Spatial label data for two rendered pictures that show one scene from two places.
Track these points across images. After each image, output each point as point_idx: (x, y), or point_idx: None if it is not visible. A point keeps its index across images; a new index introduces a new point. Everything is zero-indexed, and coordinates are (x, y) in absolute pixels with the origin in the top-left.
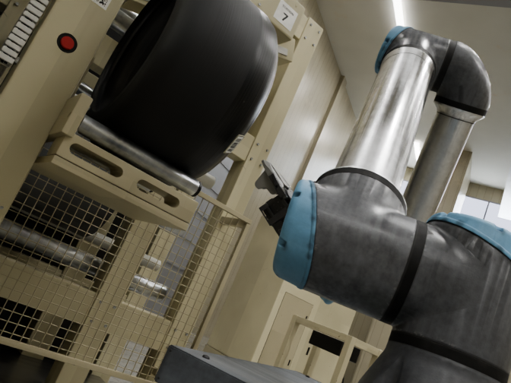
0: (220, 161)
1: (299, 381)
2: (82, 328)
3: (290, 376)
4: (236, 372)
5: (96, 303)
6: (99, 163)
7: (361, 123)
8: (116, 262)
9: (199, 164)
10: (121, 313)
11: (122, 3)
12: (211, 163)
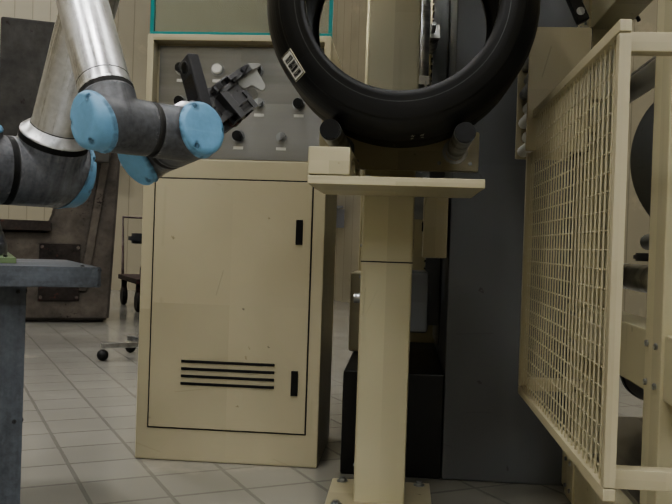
0: (317, 84)
1: (55, 263)
2: (643, 398)
3: (62, 263)
4: (38, 259)
5: (646, 347)
6: (452, 150)
7: None
8: (649, 262)
9: (315, 107)
10: (667, 356)
11: (371, 20)
12: (310, 97)
